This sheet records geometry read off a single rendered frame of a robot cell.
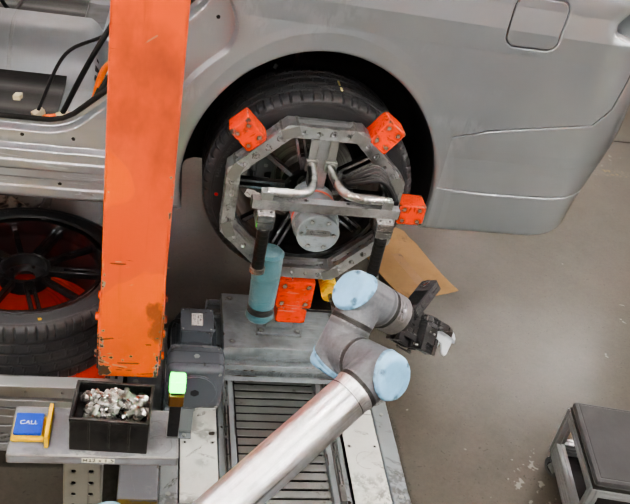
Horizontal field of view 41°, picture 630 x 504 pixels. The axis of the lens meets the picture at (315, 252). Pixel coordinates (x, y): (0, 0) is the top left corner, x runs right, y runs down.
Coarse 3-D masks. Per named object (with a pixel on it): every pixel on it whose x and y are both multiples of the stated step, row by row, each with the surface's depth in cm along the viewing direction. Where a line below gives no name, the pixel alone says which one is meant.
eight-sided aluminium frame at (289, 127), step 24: (288, 120) 239; (312, 120) 241; (264, 144) 239; (360, 144) 243; (240, 168) 243; (384, 168) 250; (240, 240) 258; (360, 240) 269; (288, 264) 267; (312, 264) 272; (336, 264) 268
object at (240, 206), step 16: (304, 144) 253; (272, 160) 255; (304, 160) 256; (352, 160) 260; (368, 160) 260; (240, 176) 258; (288, 176) 259; (240, 192) 282; (336, 192) 264; (368, 192) 266; (240, 208) 272; (240, 224) 265; (288, 224) 269; (352, 224) 272; (368, 224) 271; (272, 240) 272; (288, 240) 279; (352, 240) 274; (288, 256) 274; (304, 256) 275
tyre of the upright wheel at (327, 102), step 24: (288, 72) 256; (312, 72) 255; (336, 72) 260; (240, 96) 255; (264, 96) 247; (288, 96) 242; (312, 96) 243; (336, 96) 244; (360, 96) 252; (216, 120) 260; (264, 120) 244; (336, 120) 247; (360, 120) 248; (216, 144) 250; (240, 144) 248; (216, 168) 252; (408, 168) 260; (216, 192) 256; (408, 192) 266; (216, 216) 262
